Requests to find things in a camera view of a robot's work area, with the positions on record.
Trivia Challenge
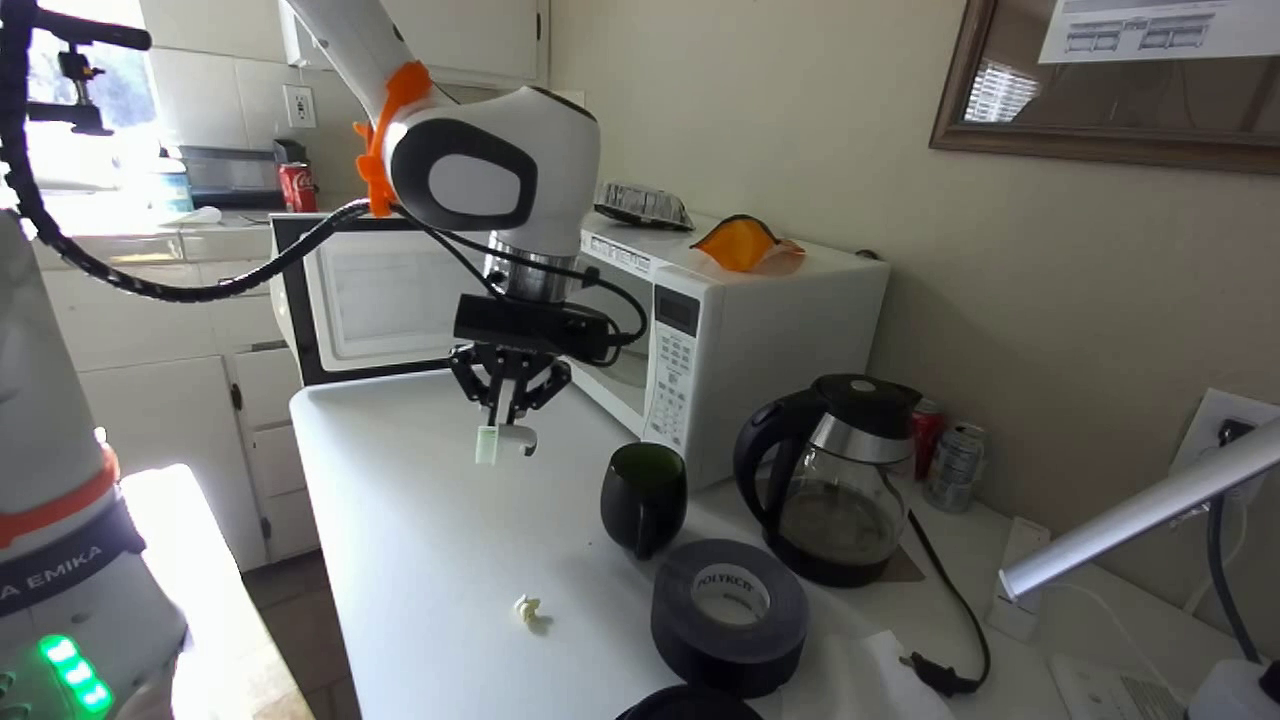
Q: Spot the brown wooden picture frame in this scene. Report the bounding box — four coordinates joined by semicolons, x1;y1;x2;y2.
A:
927;0;1280;179

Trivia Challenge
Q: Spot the small white crumpled scrap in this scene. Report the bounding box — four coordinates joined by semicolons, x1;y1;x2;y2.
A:
508;592;557;640

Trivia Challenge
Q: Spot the white wall outlet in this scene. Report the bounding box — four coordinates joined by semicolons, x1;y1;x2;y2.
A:
1169;383;1280;486

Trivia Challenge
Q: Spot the silver soda can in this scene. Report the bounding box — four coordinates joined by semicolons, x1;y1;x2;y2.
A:
924;418;997;520

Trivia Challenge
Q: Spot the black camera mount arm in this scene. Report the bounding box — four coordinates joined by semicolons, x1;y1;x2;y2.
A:
0;0;157;138

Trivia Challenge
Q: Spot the black kettle power cord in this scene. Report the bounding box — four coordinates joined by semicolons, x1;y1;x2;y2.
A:
901;503;998;698

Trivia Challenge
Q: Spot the black glass electric kettle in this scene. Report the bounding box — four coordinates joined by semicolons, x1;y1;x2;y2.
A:
727;371;927;592

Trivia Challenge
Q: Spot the white kitchen cabinet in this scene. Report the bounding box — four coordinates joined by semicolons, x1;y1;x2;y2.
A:
19;217;327;576

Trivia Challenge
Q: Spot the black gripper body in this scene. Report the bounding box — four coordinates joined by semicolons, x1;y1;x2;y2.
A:
448;291;622;367

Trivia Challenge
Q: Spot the black round lid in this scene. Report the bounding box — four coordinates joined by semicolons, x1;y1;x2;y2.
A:
612;679;768;720

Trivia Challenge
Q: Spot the black corrugated cable hose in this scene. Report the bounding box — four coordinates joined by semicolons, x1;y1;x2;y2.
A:
0;0;379;309

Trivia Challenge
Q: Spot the black mug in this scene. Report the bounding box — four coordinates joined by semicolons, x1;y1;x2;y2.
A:
594;439;690;564

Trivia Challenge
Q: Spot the orange plastic item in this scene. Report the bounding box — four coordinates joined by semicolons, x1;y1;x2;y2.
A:
686;213;809;281

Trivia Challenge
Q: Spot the white lamp bar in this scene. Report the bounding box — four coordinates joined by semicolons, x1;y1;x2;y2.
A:
997;418;1280;602

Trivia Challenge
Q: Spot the black countertop appliance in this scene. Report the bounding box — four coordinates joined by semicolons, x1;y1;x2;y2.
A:
177;138;286;217

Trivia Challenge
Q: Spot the white microwave oven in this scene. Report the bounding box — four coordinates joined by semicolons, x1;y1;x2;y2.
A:
569;213;897;493

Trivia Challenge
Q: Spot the black outlet cable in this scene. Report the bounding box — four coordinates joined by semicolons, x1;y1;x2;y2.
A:
1204;493;1266;666

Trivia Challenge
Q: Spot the red soda can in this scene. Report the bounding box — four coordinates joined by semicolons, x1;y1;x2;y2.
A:
907;409;952;483

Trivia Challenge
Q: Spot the white microwave door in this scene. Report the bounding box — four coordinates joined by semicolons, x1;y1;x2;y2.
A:
266;213;496;388

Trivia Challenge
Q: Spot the black duct tape roll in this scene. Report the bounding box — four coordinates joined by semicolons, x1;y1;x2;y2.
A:
648;537;813;698

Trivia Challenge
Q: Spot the white printed paper sheet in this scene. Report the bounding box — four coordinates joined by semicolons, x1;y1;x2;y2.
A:
1035;0;1280;66

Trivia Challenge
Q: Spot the white spray bottle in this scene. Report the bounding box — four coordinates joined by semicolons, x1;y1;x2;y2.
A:
1185;655;1280;720

